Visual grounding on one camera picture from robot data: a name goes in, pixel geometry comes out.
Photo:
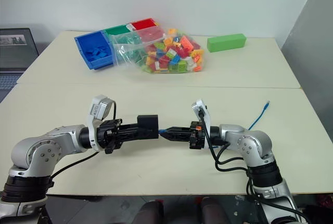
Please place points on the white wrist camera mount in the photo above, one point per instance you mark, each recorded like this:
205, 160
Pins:
206, 120
95, 109

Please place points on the clear bag of toy bricks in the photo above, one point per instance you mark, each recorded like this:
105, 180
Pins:
166, 52

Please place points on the green rectangular block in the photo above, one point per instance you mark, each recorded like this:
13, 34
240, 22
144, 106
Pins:
226, 42

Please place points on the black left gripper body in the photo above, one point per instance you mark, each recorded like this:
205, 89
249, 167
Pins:
109, 137

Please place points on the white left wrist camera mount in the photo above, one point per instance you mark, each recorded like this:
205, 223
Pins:
95, 109

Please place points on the red plastic bin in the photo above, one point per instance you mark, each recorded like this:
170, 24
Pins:
141, 24

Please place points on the blue plastic bin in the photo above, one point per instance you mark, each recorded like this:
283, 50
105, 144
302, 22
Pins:
86, 42

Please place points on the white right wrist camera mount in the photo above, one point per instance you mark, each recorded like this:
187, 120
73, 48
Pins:
206, 120

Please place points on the blue toy bricks pile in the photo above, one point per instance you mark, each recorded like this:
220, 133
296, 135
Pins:
97, 53

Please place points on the dark rounded shape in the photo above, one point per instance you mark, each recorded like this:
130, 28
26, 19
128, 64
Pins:
149, 213
214, 212

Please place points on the dark grey laptop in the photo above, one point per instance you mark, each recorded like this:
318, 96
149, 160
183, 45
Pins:
13, 52

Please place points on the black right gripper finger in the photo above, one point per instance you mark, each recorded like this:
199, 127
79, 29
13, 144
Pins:
179, 137
182, 130

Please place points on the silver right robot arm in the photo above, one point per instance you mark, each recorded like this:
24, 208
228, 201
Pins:
255, 146

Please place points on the small black box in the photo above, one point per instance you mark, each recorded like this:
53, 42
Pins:
147, 126

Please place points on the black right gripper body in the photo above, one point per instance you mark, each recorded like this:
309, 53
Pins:
195, 135

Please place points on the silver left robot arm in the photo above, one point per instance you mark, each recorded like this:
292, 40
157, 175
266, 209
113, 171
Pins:
39, 151

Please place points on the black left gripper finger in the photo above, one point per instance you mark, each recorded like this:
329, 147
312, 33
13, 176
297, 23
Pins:
128, 127
130, 136

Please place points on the green plastic bin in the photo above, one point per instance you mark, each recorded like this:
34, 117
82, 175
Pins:
117, 30

